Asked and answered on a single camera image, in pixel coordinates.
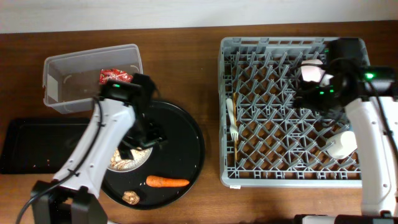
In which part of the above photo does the pink bowl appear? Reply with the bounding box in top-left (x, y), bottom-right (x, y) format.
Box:
top-left (300, 59), bottom-right (333, 86)

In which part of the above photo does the grey plate with food scraps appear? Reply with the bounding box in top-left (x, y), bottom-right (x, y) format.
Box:
top-left (108, 148), bottom-right (152, 172)

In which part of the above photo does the cream white cup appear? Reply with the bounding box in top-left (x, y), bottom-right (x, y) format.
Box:
top-left (326, 131), bottom-right (358, 159)

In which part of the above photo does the red snack wrapper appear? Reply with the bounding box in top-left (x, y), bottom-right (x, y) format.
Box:
top-left (99, 68), bottom-right (133, 85)

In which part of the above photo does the white plastic fork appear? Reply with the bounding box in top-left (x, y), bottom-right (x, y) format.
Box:
top-left (226, 98), bottom-right (235, 140)

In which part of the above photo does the wooden chopstick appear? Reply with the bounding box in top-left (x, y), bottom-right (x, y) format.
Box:
top-left (233, 92), bottom-right (238, 162)

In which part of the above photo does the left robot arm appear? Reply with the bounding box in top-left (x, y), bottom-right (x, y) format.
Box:
top-left (16, 73), bottom-right (167, 223)

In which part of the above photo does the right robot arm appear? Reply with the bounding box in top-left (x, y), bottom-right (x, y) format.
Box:
top-left (294, 37), bottom-right (397, 223)

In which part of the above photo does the grey dishwasher rack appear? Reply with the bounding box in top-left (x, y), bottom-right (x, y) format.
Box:
top-left (218, 37), bottom-right (361, 189)

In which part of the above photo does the round black tray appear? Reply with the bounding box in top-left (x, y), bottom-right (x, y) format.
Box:
top-left (102, 101), bottom-right (205, 210)

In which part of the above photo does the orange carrot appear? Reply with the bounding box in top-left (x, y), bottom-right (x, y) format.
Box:
top-left (146, 175), bottom-right (190, 188)

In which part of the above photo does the brown walnut shell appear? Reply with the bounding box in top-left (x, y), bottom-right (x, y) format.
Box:
top-left (122, 191), bottom-right (140, 205)

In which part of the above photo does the clear plastic bin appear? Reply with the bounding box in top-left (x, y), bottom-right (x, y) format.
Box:
top-left (42, 44), bottom-right (144, 114)

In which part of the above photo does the black rectangular tray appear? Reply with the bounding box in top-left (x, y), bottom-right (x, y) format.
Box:
top-left (1, 118), bottom-right (90, 174)

